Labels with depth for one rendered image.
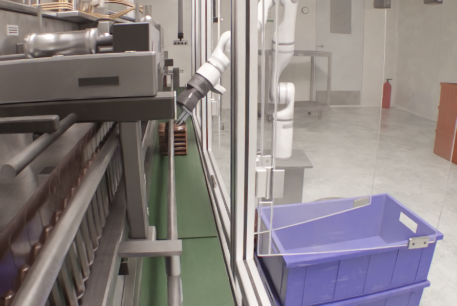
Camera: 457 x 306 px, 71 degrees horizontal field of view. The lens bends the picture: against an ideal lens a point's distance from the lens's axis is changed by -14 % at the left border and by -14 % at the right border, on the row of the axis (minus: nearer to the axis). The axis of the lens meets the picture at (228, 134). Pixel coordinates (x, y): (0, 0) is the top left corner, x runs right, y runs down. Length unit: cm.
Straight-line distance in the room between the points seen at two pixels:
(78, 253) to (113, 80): 16
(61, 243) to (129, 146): 21
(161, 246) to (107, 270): 6
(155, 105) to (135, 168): 7
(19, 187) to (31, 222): 45
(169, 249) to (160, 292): 31
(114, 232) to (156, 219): 47
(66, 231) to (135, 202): 21
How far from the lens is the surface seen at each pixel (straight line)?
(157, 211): 86
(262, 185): 74
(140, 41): 39
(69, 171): 27
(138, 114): 35
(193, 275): 66
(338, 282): 125
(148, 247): 33
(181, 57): 568
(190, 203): 89
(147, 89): 35
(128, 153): 37
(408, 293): 148
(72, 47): 40
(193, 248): 73
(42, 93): 37
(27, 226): 20
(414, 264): 140
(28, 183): 66
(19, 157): 24
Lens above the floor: 105
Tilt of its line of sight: 14 degrees down
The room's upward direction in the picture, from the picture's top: straight up
